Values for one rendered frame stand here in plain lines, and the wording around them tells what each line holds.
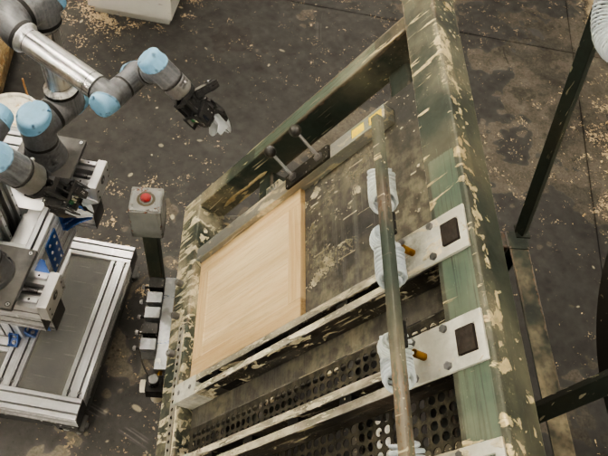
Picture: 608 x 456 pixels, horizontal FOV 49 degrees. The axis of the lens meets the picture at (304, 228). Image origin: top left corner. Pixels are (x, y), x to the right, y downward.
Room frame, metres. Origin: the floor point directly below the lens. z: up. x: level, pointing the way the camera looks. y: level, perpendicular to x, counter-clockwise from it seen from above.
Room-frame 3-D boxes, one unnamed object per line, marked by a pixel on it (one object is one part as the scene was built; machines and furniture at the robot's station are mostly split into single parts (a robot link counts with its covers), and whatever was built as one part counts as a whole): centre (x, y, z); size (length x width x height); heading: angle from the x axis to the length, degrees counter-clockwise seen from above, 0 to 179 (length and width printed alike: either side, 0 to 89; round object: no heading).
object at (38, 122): (1.46, 0.96, 1.20); 0.13 x 0.12 x 0.14; 157
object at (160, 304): (1.00, 0.46, 0.69); 0.50 x 0.14 x 0.24; 9
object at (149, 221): (1.43, 0.60, 0.84); 0.12 x 0.12 x 0.18; 9
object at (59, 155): (1.45, 0.96, 1.09); 0.15 x 0.15 x 0.10
